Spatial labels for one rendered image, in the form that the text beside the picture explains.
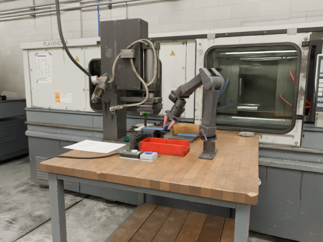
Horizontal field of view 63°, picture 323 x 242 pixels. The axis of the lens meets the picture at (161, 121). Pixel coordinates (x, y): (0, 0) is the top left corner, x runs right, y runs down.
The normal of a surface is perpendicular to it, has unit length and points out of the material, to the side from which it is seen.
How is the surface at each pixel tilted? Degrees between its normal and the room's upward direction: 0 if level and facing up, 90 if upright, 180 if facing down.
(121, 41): 90
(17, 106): 90
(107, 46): 90
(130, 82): 90
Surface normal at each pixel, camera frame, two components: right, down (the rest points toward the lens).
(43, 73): -0.40, 0.15
